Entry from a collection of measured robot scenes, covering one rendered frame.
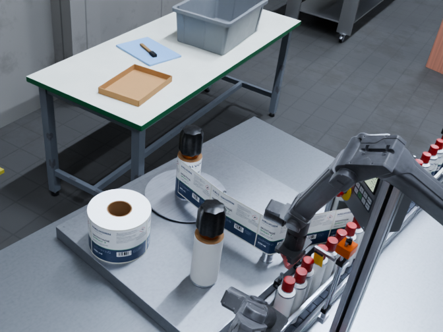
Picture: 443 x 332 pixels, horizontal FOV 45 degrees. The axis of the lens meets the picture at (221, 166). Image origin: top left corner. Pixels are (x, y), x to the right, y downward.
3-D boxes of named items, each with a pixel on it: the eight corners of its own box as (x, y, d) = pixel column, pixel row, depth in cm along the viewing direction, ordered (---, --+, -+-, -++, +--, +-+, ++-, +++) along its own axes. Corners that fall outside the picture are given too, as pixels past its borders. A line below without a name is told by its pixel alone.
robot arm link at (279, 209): (297, 226, 139) (312, 199, 142) (258, 208, 143) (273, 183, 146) (297, 244, 149) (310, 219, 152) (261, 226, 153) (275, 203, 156)
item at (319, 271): (306, 285, 172) (320, 238, 160) (320, 294, 169) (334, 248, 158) (296, 294, 169) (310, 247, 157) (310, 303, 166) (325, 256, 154)
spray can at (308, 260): (289, 298, 167) (301, 251, 155) (304, 303, 166) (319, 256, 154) (285, 310, 163) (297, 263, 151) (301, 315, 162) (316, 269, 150)
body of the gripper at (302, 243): (273, 251, 153) (277, 232, 149) (293, 234, 160) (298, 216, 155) (292, 263, 150) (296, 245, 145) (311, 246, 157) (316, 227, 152)
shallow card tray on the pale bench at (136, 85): (134, 69, 299) (134, 63, 297) (171, 81, 292) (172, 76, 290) (97, 93, 273) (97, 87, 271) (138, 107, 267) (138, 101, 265)
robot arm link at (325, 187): (361, 184, 103) (382, 142, 108) (335, 169, 104) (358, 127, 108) (296, 236, 143) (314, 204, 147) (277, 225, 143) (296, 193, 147)
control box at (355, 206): (369, 190, 149) (389, 132, 138) (399, 232, 136) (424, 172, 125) (335, 192, 146) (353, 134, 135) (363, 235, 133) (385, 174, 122)
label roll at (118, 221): (149, 263, 172) (151, 230, 164) (86, 263, 169) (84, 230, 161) (149, 221, 188) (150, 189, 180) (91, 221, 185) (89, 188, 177)
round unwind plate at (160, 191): (185, 161, 219) (185, 159, 219) (243, 198, 204) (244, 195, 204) (127, 193, 199) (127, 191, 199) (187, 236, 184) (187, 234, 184)
